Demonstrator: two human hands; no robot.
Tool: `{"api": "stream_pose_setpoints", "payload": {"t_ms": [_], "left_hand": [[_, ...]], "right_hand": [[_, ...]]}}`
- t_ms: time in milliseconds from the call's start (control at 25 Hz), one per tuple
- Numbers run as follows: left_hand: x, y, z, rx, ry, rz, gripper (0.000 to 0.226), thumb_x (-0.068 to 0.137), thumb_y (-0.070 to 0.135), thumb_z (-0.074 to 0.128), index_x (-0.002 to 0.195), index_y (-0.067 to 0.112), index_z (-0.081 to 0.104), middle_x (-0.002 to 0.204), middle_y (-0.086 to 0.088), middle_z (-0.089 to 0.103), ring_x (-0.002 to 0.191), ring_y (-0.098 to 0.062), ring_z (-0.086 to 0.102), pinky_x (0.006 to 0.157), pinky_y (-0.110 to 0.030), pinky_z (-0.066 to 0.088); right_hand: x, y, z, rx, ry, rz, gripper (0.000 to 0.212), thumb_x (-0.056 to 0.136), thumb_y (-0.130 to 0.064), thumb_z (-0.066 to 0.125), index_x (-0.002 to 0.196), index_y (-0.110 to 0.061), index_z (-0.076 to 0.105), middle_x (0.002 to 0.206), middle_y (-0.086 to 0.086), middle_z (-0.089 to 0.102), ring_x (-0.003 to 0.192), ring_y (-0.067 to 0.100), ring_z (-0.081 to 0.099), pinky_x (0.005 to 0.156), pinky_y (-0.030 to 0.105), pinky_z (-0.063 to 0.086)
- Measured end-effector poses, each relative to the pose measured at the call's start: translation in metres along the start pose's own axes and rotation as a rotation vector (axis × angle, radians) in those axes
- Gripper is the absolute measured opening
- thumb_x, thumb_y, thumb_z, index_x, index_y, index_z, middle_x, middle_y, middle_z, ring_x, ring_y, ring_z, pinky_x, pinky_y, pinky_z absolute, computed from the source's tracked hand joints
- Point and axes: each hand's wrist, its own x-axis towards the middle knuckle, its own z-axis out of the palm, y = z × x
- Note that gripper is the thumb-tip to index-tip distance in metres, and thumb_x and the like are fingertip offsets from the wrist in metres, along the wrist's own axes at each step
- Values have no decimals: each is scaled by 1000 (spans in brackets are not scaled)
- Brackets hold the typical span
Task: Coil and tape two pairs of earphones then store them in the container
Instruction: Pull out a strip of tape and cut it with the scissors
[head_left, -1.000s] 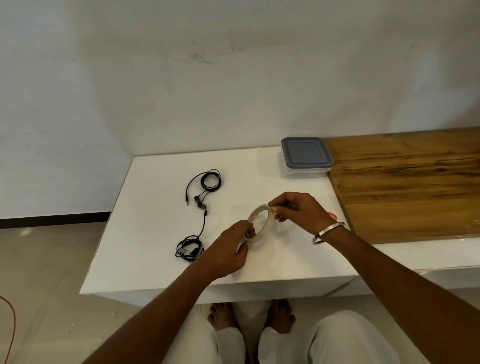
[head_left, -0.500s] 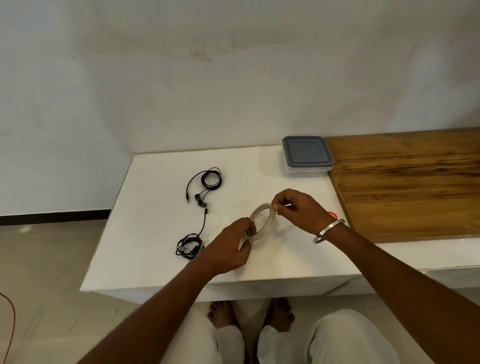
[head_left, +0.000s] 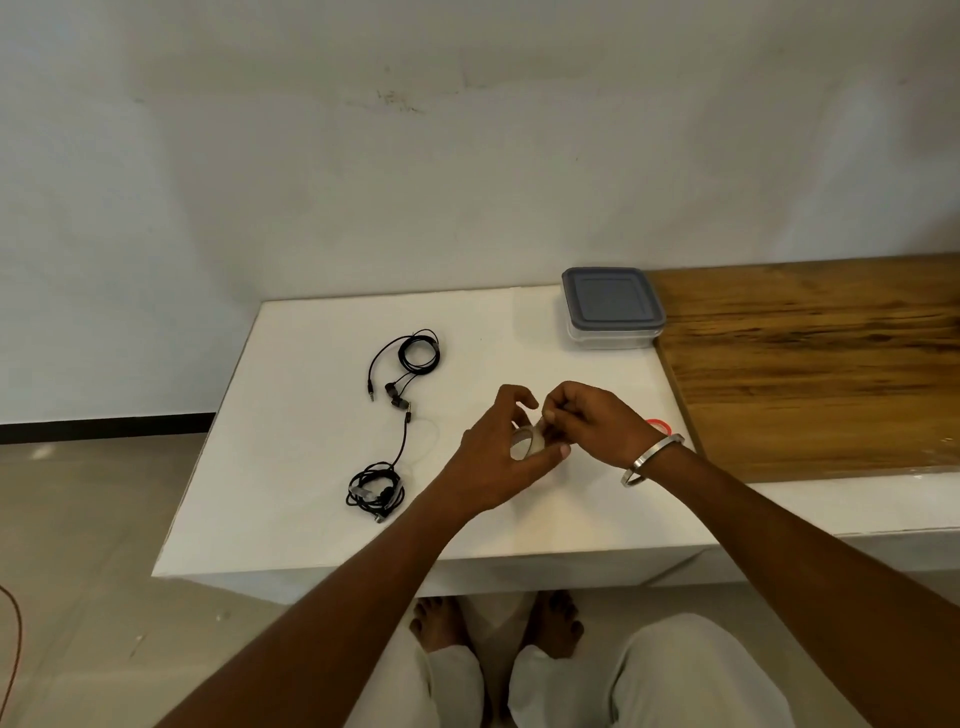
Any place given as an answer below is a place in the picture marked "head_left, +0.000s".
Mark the person's left hand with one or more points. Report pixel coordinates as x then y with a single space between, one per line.
487 465

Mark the person's right hand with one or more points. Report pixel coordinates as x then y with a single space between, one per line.
600 427

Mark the clear tape roll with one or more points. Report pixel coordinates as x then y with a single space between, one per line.
529 446

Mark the container with grey lid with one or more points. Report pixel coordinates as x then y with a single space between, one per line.
611 300

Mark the person's right forearm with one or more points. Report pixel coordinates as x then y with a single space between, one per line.
810 570

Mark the person's left forearm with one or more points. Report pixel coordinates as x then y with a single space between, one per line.
315 630

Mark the person's left foot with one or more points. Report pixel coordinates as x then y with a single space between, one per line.
436 622

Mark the person's foot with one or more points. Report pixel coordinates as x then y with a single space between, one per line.
436 622
555 622

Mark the person's right foot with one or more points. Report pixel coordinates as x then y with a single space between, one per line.
555 622

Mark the person's white trousers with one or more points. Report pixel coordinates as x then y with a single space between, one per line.
675 675

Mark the brown wooden board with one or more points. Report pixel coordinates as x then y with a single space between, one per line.
825 367

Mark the black skirting board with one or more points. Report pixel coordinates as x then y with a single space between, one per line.
105 427

